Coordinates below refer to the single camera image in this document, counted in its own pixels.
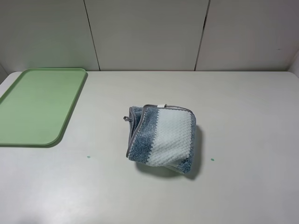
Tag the green plastic tray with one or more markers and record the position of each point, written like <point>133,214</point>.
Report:
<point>35,110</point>

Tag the blue white striped towel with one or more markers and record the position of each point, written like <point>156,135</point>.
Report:
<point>162,136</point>

